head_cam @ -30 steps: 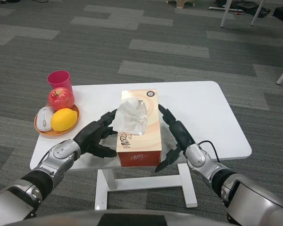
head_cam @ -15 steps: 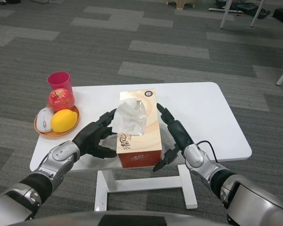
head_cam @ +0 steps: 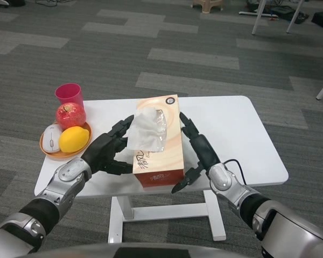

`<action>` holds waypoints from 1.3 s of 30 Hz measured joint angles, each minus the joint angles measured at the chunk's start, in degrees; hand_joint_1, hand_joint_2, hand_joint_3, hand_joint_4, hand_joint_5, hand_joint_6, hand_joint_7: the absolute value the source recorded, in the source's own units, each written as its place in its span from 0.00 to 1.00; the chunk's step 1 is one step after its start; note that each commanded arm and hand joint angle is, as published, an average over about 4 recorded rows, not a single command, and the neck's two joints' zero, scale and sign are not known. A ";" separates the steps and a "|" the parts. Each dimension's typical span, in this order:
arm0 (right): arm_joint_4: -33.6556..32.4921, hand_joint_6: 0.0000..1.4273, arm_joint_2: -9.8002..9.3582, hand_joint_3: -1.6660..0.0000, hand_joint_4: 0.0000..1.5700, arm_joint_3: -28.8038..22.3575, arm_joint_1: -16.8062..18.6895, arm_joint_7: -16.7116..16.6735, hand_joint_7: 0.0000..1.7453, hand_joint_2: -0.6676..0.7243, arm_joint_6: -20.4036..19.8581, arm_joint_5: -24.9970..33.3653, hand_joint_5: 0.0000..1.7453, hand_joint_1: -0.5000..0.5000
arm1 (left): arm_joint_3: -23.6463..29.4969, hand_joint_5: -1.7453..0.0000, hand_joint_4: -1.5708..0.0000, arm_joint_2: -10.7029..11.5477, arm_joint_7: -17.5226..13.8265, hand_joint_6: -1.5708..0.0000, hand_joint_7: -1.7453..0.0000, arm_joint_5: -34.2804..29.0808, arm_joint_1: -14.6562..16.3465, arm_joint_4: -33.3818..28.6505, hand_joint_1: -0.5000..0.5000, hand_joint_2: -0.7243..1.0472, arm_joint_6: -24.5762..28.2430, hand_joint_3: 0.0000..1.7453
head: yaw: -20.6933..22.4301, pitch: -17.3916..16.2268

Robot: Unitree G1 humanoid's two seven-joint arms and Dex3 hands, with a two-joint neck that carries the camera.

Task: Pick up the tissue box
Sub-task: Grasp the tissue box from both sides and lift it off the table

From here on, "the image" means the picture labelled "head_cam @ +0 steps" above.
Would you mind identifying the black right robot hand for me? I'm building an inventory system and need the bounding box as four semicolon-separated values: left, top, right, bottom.
171;111;222;195

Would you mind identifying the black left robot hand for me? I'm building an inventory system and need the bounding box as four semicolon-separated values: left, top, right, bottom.
80;114;135;176

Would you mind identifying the orange tissue box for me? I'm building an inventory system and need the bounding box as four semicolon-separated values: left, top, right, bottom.
131;94;185;188

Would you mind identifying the white tissue sheet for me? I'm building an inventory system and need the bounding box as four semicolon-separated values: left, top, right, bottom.
126;107;169;151

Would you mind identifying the orange round plate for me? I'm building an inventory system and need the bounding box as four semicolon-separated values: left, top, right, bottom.
39;121;93;159

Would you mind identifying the yellow lemon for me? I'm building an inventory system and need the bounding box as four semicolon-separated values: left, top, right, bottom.
58;125;89;153

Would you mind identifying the red apple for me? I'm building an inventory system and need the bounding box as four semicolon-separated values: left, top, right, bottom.
55;102;87;131

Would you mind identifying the white computer mouse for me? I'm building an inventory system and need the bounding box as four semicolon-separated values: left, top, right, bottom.
43;123;62;153

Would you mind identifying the pink plastic cup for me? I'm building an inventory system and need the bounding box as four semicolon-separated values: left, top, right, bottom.
54;83;85;108

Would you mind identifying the silver robot chest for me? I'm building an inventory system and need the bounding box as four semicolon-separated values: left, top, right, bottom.
29;243;264;258

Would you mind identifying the beige plastic stool brown seat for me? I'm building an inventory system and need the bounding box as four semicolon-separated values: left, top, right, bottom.
191;0;223;14

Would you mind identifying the black flat floor bag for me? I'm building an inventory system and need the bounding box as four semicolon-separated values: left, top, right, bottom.
270;5;310;25

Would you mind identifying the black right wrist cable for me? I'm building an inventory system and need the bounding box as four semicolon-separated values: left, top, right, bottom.
222;159;245;185

